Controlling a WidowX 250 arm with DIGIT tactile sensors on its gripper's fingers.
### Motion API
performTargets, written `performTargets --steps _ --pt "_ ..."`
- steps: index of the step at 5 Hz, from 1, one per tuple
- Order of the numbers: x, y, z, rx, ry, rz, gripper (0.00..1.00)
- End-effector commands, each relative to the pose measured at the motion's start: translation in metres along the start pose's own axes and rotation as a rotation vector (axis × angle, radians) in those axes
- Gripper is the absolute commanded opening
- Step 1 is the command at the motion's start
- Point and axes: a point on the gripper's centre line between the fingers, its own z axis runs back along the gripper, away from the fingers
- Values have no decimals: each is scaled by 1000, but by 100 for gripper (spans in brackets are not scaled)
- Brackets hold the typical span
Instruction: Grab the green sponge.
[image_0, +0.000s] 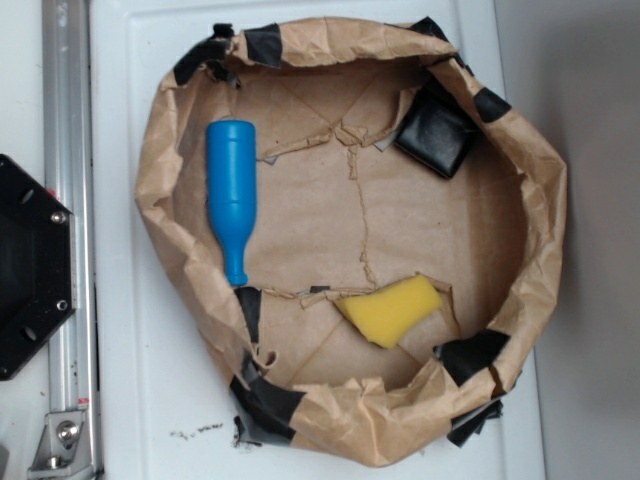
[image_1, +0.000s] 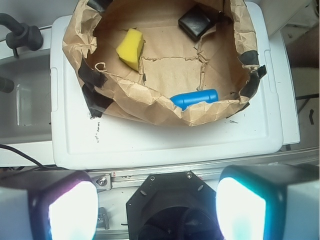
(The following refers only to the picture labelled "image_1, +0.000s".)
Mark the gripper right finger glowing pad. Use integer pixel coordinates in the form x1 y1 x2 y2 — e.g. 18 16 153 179
215 163 320 240

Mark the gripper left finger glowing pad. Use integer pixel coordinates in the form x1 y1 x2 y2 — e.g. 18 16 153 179
0 170 99 240

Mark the yellow green sponge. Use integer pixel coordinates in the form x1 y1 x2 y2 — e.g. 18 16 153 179
116 28 145 72

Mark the white plastic tray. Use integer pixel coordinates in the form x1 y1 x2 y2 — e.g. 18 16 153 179
50 1 284 170

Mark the white sink basin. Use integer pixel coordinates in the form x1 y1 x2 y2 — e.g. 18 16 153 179
0 49 52 145

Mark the blue plastic cylinder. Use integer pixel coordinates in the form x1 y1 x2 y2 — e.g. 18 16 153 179
170 89 219 111

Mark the crumpled brown paper bag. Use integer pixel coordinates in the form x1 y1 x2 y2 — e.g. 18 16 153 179
62 0 267 127

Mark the black square box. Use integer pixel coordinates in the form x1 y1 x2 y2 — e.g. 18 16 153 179
178 5 213 41

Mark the black cable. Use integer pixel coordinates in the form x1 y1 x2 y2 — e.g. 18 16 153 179
0 144 48 168

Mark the aluminium rail with bracket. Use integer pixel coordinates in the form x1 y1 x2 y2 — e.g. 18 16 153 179
88 147 320 192

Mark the black octagonal mount plate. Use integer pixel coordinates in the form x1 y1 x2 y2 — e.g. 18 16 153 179
126 171 224 240

